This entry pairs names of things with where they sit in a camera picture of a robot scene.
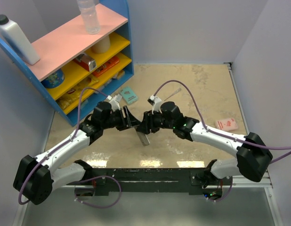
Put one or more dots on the grey remote control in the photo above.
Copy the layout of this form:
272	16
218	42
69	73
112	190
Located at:
143	138

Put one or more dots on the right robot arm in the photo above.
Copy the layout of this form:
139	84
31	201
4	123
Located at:
251	157

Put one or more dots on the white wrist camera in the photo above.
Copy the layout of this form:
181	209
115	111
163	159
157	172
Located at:
155	102
115	102

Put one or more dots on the pink snack packet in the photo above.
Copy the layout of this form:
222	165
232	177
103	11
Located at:
227	124

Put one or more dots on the clear plastic water bottle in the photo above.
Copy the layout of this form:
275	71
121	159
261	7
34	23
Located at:
89	15

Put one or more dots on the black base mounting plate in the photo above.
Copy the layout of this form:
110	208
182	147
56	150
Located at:
153	180

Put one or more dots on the red silver snack box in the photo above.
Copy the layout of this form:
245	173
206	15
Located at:
86	62

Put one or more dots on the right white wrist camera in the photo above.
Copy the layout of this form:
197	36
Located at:
155	102

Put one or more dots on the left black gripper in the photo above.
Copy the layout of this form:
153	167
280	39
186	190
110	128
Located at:
129	121

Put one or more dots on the blue wooden shelf unit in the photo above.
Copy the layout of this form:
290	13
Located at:
60	47

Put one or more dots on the teal card box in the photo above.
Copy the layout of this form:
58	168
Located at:
128	95

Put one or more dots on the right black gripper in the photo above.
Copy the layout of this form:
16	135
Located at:
148	123

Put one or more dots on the orange flat box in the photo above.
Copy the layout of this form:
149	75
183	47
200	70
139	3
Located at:
106	66

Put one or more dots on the clear handled screwdriver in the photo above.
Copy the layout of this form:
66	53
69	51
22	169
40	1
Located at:
174	93

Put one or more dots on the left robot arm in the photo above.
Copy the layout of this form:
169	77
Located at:
35	175

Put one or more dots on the yellow chips bag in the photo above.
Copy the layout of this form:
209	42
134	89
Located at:
74	93

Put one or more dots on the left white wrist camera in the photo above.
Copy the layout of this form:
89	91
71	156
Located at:
115	102

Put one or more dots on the beige paper cup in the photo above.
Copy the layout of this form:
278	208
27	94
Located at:
101	46

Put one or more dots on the white sponge on shelf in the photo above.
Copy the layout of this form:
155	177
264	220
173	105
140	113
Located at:
119	75

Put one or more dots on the blue round tin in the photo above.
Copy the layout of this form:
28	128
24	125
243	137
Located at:
54	80

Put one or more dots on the white bottle black cap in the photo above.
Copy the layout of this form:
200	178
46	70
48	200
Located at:
18	41

